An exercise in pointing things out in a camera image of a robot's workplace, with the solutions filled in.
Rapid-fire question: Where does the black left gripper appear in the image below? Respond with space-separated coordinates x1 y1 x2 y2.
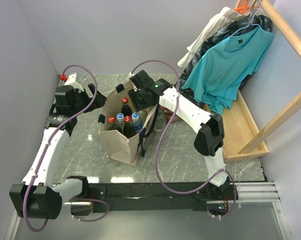
71 83 107 115

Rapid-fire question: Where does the cola bottle red cap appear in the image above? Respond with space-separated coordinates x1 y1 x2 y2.
107 116 123 134
123 115 137 139
121 97 133 123

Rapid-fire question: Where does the clear green-capped glass bottle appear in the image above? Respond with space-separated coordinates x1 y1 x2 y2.
154 109 166 132

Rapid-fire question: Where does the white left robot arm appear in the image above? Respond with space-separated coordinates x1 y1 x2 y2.
9 83 107 220

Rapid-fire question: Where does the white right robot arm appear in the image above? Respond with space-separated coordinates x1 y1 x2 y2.
128 70 231 199

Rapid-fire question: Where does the beige canvas tote bag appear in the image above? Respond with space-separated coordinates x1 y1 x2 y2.
98 80 158 165

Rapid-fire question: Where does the red plaid folded cloth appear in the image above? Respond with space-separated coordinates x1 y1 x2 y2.
159 106 182 124

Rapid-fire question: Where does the Pocari bottle blue cap right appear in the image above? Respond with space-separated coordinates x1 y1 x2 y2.
131 112 143 132

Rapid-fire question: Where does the pocari bottle blue cap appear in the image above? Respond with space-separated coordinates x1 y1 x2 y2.
116 112 125 130
131 112 143 132

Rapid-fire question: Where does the Pocari bottle blue cap left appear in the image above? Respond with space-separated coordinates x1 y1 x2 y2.
116 112 125 130

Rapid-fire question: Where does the cola bottle red cap front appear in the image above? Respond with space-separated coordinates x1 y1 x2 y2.
123 115 137 139

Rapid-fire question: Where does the turquoise t-shirt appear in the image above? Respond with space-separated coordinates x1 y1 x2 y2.
182 26 275 115

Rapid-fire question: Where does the wooden clothes rack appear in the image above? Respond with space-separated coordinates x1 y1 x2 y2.
223 0 301 162

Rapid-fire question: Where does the white garment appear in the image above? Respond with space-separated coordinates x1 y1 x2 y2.
177 7 248 68

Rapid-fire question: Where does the dark floral shirt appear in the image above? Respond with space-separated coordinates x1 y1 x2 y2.
178 14 274 101

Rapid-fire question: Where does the light blue hanger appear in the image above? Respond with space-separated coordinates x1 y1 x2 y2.
228 0 270 38

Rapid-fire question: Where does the orange hanger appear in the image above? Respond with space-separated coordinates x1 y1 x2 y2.
233 0 250 14

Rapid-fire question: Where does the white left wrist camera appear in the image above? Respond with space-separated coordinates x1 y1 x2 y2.
61 72 84 92

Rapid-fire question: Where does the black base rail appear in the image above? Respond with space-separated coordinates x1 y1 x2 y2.
79 180 238 212

